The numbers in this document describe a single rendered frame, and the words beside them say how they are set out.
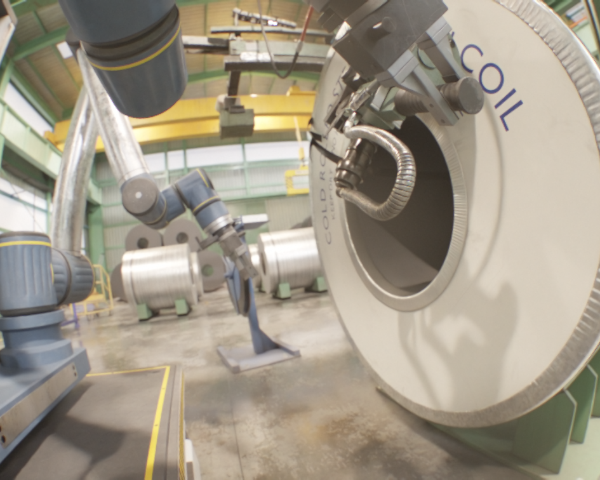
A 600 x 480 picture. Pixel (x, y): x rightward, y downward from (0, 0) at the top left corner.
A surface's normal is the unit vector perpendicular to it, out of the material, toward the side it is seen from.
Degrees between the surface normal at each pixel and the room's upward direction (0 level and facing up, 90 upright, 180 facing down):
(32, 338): 90
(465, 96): 115
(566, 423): 90
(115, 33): 176
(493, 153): 90
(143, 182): 84
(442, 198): 99
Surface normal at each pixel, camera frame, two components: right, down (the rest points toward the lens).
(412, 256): 0.11, -0.72
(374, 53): 0.25, 0.33
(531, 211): -0.95, 0.13
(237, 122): 0.27, -0.07
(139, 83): 0.32, 0.95
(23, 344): 0.51, -0.15
